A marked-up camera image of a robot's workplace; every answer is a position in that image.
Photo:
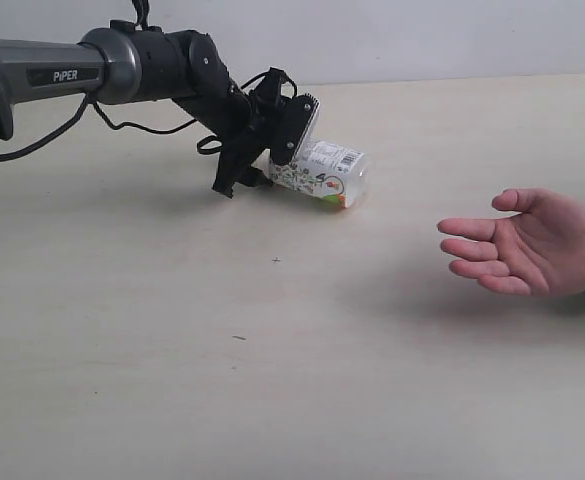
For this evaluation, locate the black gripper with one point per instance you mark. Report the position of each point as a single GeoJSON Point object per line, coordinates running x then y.
{"type": "Point", "coordinates": [256, 108]}

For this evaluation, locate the clear bottle floral label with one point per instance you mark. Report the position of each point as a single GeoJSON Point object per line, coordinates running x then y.
{"type": "Point", "coordinates": [326, 171]}

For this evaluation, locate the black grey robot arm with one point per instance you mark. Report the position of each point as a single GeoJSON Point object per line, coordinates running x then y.
{"type": "Point", "coordinates": [121, 64]}

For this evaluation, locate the person's open hand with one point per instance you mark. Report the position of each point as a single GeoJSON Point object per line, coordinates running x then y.
{"type": "Point", "coordinates": [537, 250]}

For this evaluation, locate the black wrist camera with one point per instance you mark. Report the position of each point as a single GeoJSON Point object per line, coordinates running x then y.
{"type": "Point", "coordinates": [294, 129]}

